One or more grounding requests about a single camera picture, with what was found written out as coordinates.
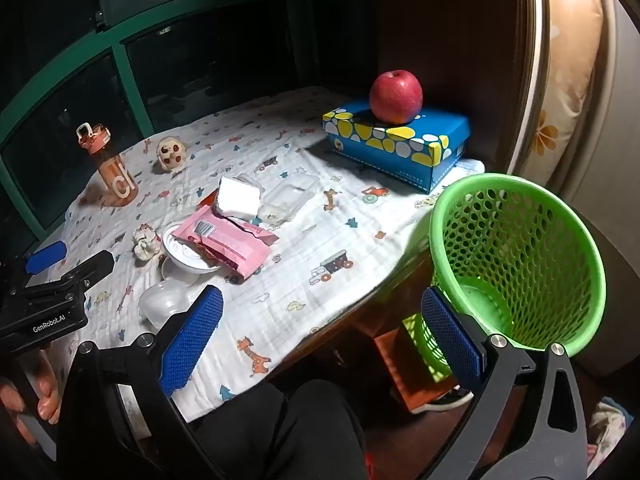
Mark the person's left hand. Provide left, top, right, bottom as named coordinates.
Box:
left=0, top=345, right=63, bottom=446

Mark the brown wooden panel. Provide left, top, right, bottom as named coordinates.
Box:
left=375, top=0, right=538, bottom=176

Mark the orange water bottle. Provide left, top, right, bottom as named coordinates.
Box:
left=76, top=121, right=140, bottom=208

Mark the orange brown box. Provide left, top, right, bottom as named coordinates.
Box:
left=374, top=330, right=458, bottom=414

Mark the clear plastic container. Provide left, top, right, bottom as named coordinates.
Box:
left=257, top=172, right=321, bottom=226

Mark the floral beige pillow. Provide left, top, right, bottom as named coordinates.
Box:
left=529, top=0, right=606, bottom=188

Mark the person's black shoe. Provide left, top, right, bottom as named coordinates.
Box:
left=415, top=387, right=474, bottom=414

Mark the green window frame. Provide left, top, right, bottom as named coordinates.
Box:
left=0, top=0, right=386, bottom=241

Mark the pink snack wrapper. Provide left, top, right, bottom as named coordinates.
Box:
left=172, top=207, right=280, bottom=283

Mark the blue spotted tissue box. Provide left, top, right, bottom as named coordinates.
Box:
left=322, top=100, right=472, bottom=195

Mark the person's black trouser leg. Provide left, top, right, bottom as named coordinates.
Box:
left=187, top=379, right=369, bottom=480

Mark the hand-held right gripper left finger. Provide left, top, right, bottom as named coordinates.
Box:
left=57, top=285, right=226, bottom=480

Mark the white plastic cup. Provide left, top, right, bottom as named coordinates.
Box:
left=138, top=280, right=193, bottom=333

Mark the green plastic mesh basket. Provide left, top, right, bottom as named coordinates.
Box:
left=429, top=173, right=607, bottom=358

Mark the round wooden table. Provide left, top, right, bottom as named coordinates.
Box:
left=265, top=245, right=436, bottom=381

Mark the white paper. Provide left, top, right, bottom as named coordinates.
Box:
left=132, top=224, right=163, bottom=263

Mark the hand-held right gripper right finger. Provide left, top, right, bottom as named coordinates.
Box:
left=421, top=286, right=591, bottom=480

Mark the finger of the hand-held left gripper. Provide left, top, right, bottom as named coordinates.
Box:
left=25, top=241, right=68, bottom=275
left=42, top=250, right=116, bottom=296

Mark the red apple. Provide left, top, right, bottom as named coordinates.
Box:
left=369, top=70, right=424, bottom=126

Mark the small beige toy head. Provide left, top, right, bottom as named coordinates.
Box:
left=156, top=136, right=188, bottom=173

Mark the white tissue pack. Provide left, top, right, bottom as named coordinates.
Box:
left=212, top=176, right=266, bottom=221

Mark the light patterned cloth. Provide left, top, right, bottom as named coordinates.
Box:
left=587, top=396, right=635, bottom=463

